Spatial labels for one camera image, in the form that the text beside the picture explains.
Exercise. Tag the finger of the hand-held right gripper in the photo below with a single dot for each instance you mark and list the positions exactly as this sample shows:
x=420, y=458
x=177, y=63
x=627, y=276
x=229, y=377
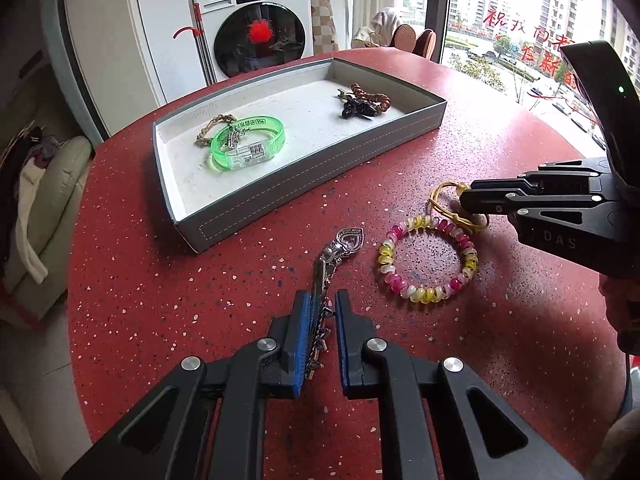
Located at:
x=550, y=209
x=565, y=180

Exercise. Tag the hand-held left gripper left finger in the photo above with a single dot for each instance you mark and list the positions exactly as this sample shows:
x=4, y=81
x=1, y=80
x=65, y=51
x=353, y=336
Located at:
x=301, y=340

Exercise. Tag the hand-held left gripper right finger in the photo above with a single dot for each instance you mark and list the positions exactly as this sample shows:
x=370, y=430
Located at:
x=342, y=345

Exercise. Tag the green translucent bangle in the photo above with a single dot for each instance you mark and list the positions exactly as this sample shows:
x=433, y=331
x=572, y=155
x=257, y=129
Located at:
x=273, y=125

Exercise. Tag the black claw hair clip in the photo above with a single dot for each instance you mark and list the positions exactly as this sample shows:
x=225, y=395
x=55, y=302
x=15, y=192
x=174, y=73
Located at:
x=357, y=108

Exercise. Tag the grey tray box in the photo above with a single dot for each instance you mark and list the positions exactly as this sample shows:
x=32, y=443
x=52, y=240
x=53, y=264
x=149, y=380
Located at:
x=300, y=110

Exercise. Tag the person's right hand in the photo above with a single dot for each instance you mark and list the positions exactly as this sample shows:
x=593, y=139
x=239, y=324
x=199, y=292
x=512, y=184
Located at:
x=620, y=310

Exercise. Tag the window with red lettering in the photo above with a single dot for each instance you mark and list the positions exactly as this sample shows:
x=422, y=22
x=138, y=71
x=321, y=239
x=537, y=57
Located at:
x=510, y=20

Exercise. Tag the brown slipper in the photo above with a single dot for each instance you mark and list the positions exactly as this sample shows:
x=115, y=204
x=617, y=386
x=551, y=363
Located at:
x=404, y=39
x=426, y=45

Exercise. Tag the white cloth bag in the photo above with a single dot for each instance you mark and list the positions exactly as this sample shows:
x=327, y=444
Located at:
x=382, y=25

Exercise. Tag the cream sofa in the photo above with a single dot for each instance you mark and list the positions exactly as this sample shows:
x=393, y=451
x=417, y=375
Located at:
x=50, y=200

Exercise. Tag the checkered board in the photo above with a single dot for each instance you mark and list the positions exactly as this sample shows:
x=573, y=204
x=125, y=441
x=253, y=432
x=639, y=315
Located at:
x=321, y=20

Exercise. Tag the white washing machine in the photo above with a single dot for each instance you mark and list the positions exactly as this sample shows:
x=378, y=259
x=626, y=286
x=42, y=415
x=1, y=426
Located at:
x=260, y=35

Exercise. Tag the pile of clothes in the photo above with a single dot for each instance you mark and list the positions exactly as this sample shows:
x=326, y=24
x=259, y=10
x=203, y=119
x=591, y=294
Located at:
x=20, y=160

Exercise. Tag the white cabinet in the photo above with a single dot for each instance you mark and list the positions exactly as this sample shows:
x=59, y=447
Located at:
x=130, y=35

